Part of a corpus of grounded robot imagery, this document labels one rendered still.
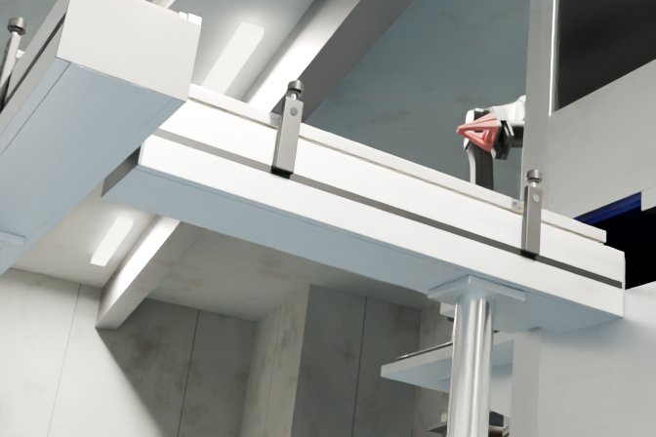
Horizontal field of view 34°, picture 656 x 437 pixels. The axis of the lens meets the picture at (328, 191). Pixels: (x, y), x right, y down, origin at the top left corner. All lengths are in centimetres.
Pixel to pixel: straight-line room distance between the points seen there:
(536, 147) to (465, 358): 49
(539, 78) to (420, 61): 408
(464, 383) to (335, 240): 24
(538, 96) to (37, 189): 86
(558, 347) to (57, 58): 87
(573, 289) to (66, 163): 66
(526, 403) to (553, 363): 8
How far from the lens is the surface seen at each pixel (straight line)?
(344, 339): 961
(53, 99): 104
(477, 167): 263
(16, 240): 144
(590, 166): 161
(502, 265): 135
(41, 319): 1057
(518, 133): 218
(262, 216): 123
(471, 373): 134
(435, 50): 573
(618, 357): 147
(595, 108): 165
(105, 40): 99
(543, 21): 184
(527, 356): 161
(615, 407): 145
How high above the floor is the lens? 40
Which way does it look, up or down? 23 degrees up
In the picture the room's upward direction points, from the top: 7 degrees clockwise
